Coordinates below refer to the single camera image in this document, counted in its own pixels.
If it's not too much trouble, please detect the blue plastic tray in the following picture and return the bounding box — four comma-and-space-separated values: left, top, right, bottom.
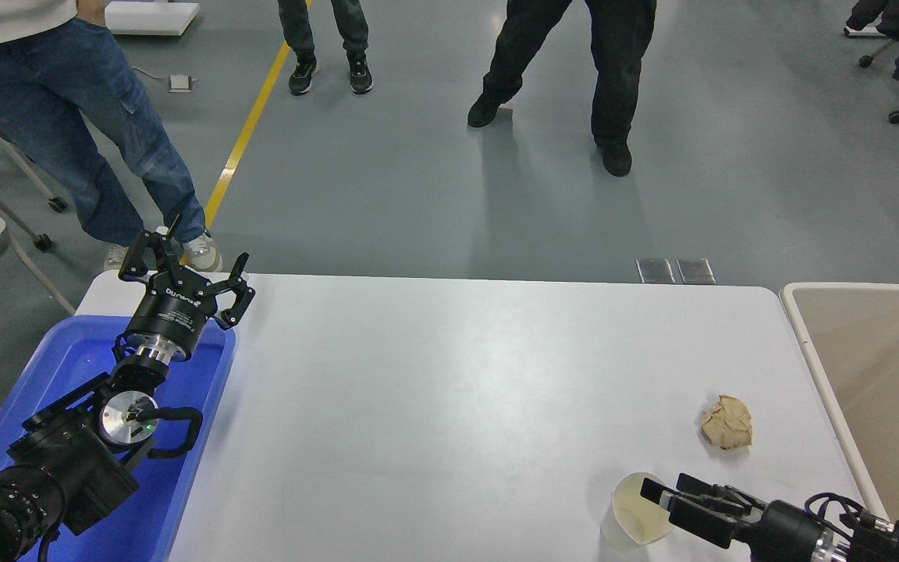
0, 315, 237, 562

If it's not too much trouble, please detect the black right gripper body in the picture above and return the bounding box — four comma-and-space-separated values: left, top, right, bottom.
746, 500, 841, 562

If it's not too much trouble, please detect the crumpled tan paper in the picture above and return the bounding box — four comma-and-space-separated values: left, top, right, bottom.
700, 394, 754, 451

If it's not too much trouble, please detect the metal floor plate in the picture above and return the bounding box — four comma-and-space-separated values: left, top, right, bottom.
636, 258, 677, 284
677, 258, 716, 284

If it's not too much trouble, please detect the white paper cup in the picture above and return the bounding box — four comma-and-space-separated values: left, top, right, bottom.
599, 471, 677, 551

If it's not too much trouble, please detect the large pale bin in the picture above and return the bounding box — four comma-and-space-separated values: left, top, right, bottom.
779, 282, 899, 541

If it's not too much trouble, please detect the grey rolling frame with castors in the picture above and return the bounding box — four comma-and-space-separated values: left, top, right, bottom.
0, 105, 68, 252

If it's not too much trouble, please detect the white flat floor board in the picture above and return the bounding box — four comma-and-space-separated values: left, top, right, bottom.
105, 0, 201, 37

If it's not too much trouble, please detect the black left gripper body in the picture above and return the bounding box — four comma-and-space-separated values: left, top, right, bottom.
123, 272, 219, 360

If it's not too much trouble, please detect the person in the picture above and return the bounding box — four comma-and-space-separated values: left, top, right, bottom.
467, 0, 658, 178
276, 0, 374, 96
0, 0, 224, 274

